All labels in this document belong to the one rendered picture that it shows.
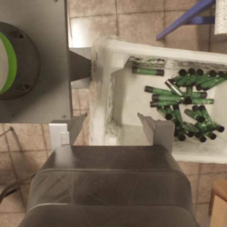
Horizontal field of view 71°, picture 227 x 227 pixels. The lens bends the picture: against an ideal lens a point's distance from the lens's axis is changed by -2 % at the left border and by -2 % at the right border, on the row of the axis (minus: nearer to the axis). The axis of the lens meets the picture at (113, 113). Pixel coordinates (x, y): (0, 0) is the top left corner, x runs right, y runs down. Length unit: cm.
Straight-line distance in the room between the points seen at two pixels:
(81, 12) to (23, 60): 104
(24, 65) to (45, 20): 10
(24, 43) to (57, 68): 7
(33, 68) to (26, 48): 4
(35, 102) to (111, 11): 104
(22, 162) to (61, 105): 135
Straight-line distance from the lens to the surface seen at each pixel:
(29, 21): 38
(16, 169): 175
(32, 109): 39
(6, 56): 29
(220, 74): 83
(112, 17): 131
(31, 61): 35
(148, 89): 80
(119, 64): 59
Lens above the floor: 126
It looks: 75 degrees down
